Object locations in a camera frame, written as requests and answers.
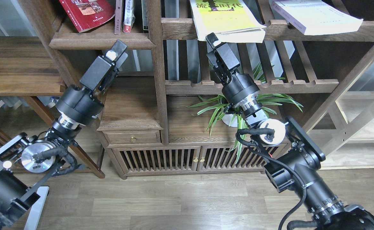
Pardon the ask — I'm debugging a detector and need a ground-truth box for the green spider plant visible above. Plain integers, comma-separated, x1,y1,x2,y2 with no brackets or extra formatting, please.
187,60,303,165

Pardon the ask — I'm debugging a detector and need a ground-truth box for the dark wooden bookshelf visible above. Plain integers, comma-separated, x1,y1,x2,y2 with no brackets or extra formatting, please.
19,0,374,177

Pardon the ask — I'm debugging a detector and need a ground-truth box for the white thick book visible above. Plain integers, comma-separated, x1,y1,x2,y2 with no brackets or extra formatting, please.
271,0,363,35

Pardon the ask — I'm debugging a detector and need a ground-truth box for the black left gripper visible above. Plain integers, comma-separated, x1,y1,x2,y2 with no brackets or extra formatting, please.
56,40,128,126

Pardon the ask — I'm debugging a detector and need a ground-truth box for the red cover book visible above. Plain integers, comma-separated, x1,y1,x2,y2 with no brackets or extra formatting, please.
59,0,115,33

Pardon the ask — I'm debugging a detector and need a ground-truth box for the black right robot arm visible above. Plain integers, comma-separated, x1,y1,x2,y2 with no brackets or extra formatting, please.
206,33,374,230

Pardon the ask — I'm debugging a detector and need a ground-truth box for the red white upright book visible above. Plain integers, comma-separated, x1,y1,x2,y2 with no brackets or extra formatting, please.
123,0,135,33

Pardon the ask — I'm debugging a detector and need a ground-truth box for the dark upright book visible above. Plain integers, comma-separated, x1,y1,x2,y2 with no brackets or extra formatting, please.
141,0,149,33

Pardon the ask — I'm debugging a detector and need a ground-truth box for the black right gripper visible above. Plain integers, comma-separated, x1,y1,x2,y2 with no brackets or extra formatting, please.
206,33,260,109

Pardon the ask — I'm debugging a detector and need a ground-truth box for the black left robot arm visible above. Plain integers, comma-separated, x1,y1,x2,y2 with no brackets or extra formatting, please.
0,40,128,230

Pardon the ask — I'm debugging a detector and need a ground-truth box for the yellow-green cover book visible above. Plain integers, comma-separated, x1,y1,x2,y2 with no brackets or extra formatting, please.
190,0,266,43

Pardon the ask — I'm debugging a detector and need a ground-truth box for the light wooden shelf unit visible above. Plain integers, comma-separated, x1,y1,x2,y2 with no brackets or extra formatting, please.
295,42,374,169

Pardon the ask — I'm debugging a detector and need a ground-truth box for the white plant pot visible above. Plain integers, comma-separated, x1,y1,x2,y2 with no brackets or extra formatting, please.
222,114,240,127

